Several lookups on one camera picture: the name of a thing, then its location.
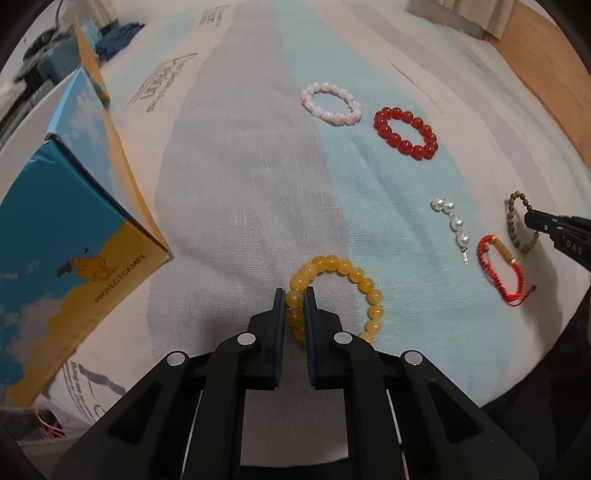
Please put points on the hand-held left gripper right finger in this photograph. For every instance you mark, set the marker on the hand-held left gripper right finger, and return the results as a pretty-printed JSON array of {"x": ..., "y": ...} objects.
[{"x": 310, "y": 332}]

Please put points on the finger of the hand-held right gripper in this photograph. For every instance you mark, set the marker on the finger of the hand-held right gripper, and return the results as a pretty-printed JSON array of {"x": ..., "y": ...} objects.
[
  {"x": 572, "y": 244},
  {"x": 554, "y": 220}
]

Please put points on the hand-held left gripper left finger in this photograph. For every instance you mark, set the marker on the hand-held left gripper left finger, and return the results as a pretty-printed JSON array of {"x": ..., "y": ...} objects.
[{"x": 278, "y": 332}]

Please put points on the white pearl strand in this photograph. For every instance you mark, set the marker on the white pearl strand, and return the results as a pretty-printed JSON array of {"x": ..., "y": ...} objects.
[{"x": 456, "y": 225}]

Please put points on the blue yellow cardboard box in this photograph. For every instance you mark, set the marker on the blue yellow cardboard box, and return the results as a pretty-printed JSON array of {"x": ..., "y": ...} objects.
[{"x": 69, "y": 230}]

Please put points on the printed bed sheet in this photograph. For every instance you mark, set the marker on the printed bed sheet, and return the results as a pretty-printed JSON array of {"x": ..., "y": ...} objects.
[{"x": 258, "y": 184}]

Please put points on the beige curtain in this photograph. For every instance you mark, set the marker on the beige curtain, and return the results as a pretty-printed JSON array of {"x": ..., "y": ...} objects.
[{"x": 461, "y": 16}]

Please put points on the blue clothes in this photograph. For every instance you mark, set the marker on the blue clothes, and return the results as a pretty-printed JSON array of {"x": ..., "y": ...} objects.
[{"x": 115, "y": 41}]

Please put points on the teal suitcase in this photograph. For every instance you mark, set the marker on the teal suitcase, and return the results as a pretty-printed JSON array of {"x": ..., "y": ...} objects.
[{"x": 55, "y": 62}]

